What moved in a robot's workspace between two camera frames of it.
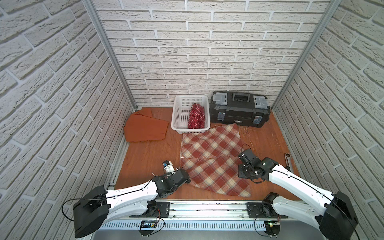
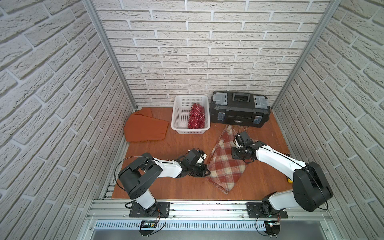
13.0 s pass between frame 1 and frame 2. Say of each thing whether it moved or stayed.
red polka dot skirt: stayed
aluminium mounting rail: stayed
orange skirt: stayed
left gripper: moved
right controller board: stayed
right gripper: moved
